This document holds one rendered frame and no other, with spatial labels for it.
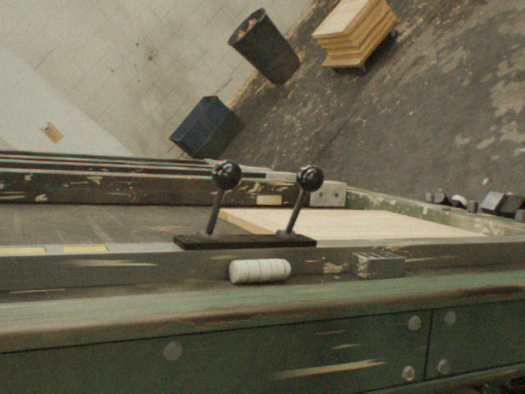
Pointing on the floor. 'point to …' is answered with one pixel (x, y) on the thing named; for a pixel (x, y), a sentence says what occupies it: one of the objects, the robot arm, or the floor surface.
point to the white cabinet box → (46, 116)
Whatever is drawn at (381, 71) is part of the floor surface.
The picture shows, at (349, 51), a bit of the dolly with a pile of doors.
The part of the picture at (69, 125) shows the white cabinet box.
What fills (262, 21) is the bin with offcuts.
